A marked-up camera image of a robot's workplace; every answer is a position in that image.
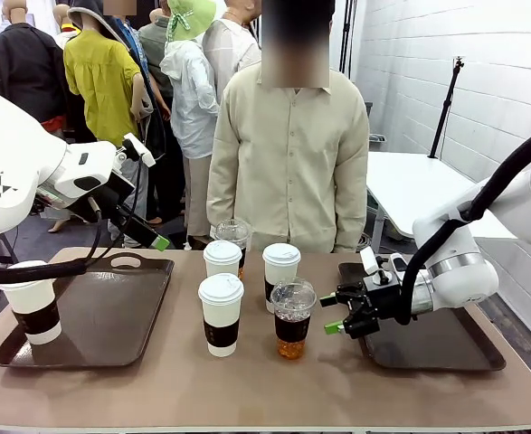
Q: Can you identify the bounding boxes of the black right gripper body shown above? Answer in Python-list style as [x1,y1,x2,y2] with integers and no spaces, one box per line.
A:
[337,267,405,341]

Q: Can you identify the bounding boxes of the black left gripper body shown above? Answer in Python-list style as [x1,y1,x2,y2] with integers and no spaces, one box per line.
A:
[71,182,136,223]

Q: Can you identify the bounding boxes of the clear iced tea cup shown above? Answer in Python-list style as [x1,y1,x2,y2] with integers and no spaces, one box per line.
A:
[213,218,252,280]
[270,276,318,361]

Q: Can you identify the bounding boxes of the white paper cup black sleeve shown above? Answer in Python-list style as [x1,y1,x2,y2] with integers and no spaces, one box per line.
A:
[197,272,245,358]
[0,259,62,346]
[202,240,243,278]
[261,242,302,315]

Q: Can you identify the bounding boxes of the person's right forearm beige sleeve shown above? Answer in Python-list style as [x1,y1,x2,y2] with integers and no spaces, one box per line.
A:
[205,148,251,241]

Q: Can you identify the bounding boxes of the person's left forearm beige sleeve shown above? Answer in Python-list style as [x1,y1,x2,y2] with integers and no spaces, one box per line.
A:
[331,153,371,252]

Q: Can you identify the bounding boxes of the brown plastic serving tray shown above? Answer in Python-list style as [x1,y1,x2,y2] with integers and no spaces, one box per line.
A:
[337,261,507,373]

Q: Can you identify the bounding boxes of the white side table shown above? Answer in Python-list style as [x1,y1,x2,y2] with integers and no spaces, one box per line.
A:
[365,151,518,241]

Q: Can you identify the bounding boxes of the person in beige shirt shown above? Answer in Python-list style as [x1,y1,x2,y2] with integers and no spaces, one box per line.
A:
[205,0,371,254]

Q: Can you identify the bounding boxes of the mannequin in black jacket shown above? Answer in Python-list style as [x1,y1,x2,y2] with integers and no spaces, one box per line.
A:
[0,0,70,135]

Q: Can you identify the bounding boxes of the person in blue shirt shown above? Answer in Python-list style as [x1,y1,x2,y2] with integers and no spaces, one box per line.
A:
[101,0,175,248]

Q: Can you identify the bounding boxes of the green sun hat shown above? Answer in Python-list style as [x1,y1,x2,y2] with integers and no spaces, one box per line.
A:
[165,0,218,42]

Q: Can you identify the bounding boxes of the black tripod stand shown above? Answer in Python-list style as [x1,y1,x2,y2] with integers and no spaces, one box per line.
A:
[428,56,467,159]

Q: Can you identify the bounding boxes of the black vertical poles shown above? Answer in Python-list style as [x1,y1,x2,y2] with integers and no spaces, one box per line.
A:
[339,0,357,77]

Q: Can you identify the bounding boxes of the thin black camera cable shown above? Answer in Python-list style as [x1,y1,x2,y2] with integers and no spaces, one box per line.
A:
[83,160,147,268]

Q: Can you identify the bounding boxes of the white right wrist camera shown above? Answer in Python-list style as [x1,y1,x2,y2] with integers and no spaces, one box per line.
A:
[358,246,382,277]

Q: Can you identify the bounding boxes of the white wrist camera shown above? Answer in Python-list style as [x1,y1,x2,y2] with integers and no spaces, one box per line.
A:
[122,132,157,169]
[358,246,382,277]

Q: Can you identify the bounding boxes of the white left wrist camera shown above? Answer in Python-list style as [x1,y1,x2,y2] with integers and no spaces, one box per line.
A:
[122,132,157,169]

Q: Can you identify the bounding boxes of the brown tray with handle hole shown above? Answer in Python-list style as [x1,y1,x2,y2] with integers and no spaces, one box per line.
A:
[0,250,175,370]

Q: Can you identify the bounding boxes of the thick black left arm hose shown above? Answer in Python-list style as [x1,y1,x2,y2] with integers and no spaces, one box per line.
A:
[0,196,104,286]

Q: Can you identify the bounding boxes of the thick black arm hose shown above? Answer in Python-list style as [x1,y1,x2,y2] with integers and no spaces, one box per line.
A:
[394,122,531,326]
[0,196,104,286]

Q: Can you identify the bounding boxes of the thick black right arm hose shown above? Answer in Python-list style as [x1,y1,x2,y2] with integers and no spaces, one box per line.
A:
[394,122,531,326]

